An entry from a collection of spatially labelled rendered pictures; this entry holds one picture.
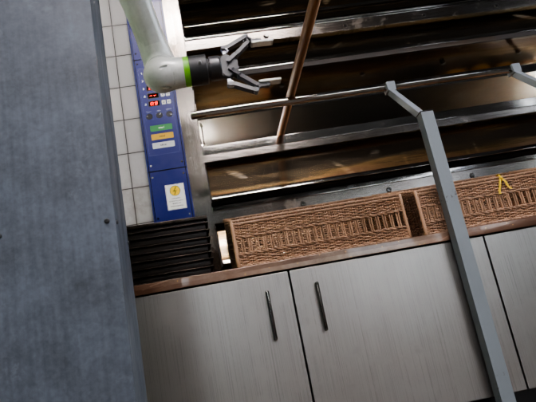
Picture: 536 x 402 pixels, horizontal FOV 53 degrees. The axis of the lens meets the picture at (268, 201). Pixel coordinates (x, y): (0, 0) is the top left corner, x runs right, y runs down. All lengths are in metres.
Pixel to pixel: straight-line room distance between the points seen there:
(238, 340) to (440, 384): 0.58
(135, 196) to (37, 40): 1.21
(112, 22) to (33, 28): 1.47
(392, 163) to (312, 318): 0.95
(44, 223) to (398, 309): 1.03
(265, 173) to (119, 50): 0.83
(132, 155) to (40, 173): 1.30
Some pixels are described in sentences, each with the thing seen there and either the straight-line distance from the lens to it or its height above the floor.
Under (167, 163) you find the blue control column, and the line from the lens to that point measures 2.22.
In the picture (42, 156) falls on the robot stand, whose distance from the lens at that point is 1.02.
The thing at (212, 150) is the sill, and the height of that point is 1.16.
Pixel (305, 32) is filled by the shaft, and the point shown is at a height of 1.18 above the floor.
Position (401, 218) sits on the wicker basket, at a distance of 1.79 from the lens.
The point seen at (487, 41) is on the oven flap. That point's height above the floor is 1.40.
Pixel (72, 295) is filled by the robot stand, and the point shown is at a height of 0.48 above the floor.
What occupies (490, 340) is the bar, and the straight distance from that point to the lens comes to 1.66.
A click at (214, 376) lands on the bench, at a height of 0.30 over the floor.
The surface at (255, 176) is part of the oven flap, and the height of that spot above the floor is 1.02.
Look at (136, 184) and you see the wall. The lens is 2.24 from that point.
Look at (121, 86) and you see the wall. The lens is 2.42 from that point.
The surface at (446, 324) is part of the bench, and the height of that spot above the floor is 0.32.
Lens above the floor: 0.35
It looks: 15 degrees up
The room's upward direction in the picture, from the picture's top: 11 degrees counter-clockwise
